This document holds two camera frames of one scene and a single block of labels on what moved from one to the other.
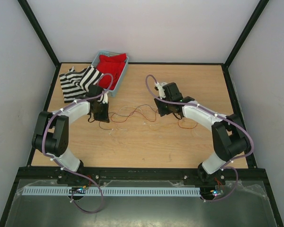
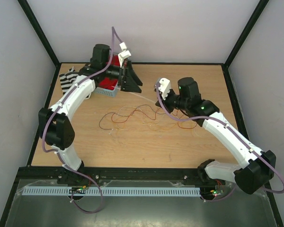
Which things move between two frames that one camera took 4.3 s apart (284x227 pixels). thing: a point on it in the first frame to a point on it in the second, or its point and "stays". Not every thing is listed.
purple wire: x=110 y=113 stays
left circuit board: x=77 y=190 stays
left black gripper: x=97 y=117 to x=131 y=82
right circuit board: x=215 y=192 stays
